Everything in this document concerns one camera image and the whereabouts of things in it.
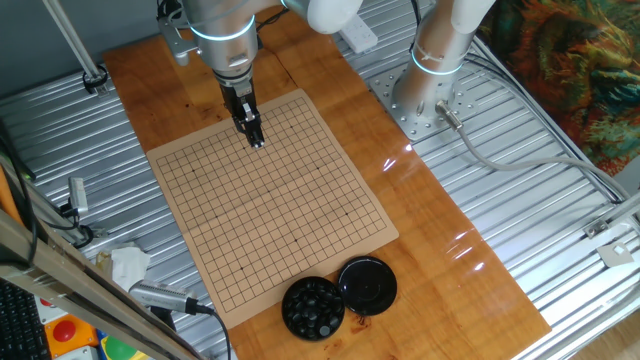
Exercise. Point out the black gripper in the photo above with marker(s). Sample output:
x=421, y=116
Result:
x=240, y=100

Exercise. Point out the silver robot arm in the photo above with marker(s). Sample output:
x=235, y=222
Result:
x=225, y=20

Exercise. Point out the tan paper go board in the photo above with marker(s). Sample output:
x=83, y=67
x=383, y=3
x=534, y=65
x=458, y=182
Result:
x=270, y=210

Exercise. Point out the white power strip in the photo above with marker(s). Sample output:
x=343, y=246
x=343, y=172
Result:
x=360, y=35

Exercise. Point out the black pole clamp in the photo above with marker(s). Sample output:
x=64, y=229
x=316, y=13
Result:
x=95, y=80

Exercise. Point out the crumpled white tissue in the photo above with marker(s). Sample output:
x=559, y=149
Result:
x=127, y=265

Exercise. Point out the black bowl of go stones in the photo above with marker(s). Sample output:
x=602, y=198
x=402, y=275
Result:
x=312, y=307

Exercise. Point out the silver tripod pole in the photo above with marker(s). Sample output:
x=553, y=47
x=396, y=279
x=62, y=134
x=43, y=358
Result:
x=75, y=42

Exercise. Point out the black bowl lid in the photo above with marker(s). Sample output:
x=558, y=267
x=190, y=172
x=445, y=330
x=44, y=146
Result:
x=367, y=286

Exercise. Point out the glossy wooden mat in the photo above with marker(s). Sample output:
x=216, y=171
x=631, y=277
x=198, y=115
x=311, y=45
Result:
x=425, y=250

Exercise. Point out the blue packet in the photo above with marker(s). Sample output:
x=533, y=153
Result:
x=101, y=336

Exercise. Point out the yellow box green button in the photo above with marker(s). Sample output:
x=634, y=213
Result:
x=117, y=348

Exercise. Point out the white grey box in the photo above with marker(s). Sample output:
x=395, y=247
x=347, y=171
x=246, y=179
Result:
x=50, y=311

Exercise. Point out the orange box red button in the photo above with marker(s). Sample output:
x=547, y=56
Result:
x=65, y=331

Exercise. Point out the white box small button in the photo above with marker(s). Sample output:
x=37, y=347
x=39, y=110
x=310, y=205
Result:
x=75, y=354

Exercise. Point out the black keyboard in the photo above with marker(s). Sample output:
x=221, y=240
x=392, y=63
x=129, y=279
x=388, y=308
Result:
x=20, y=325

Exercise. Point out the colourful patterned cloth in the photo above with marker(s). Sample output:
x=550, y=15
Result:
x=575, y=65

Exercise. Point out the white plate with hole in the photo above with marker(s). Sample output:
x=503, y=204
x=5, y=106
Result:
x=607, y=255

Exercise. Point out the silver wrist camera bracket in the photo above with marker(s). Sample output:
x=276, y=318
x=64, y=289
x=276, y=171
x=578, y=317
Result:
x=175, y=42

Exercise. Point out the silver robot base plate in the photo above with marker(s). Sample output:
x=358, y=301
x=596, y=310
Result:
x=415, y=125

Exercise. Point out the small silver camera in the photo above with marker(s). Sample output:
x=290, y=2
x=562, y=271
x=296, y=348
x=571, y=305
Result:
x=78, y=195

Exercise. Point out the ribbed silver camera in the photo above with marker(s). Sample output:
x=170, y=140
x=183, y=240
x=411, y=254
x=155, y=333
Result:
x=160, y=296

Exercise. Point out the silver camera mount pole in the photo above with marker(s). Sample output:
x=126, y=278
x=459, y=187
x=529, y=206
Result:
x=50, y=216

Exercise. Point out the aluminium frame beam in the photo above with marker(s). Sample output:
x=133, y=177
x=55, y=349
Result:
x=75, y=295

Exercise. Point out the small metal bracket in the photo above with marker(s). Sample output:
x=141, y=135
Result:
x=595, y=228

